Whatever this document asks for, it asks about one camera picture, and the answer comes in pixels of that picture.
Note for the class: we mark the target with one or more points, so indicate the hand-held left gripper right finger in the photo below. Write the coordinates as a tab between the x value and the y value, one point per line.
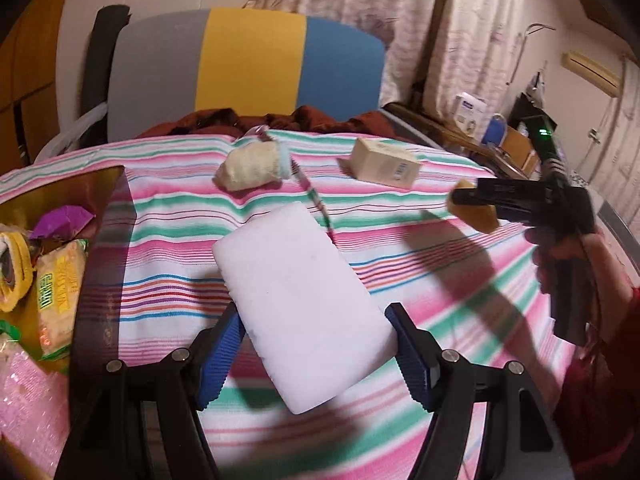
412	355

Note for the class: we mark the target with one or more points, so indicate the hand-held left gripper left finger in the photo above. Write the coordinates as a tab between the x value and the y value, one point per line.
220	355

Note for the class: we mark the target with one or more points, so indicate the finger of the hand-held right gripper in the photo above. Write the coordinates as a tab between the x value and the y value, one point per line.
510	189
520	214

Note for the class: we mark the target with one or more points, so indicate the yellow sponge piece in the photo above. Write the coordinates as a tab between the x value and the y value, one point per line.
475	210

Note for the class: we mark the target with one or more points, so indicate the white sponge block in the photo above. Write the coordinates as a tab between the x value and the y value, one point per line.
300	300

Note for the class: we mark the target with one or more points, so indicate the purple wrapper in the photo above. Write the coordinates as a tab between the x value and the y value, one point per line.
60	222

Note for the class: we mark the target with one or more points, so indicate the gold metal tin box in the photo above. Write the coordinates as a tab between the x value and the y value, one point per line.
75	185

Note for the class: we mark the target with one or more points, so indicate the person's right forearm red sleeve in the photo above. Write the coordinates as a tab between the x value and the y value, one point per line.
605	390

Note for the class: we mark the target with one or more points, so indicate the person's right hand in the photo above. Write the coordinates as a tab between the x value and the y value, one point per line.
607	275

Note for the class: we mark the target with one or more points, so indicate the brown cardboard box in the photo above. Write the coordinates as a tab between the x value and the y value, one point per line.
520	147

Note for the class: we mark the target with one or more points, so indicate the blue round container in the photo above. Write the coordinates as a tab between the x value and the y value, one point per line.
496	129

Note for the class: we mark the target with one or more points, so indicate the black box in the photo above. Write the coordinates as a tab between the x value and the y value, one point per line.
527	107

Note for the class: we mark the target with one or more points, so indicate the striped tablecloth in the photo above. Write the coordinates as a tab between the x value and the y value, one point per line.
425	270

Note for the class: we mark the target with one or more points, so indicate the white blue carton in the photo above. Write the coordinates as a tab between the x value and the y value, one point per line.
470	112

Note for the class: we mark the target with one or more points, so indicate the wooden side desk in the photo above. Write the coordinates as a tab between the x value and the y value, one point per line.
430	122

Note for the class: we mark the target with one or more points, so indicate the small beige carton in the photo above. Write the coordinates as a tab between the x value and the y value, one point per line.
375	162

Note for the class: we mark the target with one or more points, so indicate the white curved rod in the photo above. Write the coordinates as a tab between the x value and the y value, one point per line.
525	35

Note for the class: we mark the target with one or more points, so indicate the cracker packet yellow green label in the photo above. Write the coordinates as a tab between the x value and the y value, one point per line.
60	300

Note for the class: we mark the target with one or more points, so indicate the cream rolled sock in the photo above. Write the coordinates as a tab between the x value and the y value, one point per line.
250	165

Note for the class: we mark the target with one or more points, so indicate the pink bubble wrap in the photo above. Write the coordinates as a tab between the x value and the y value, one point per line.
30	400

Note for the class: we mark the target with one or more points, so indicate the dark red cloth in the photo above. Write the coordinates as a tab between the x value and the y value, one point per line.
310	117

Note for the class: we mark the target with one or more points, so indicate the yellow tape roll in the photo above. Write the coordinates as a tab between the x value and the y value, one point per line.
20	260

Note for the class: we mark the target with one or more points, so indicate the grey yellow blue chair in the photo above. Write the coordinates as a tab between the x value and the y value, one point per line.
250	60

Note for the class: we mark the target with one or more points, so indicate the wooden wardrobe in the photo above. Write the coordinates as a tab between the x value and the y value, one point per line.
30	70

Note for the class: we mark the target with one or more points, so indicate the wall air conditioner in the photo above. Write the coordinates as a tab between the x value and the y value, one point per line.
592	72

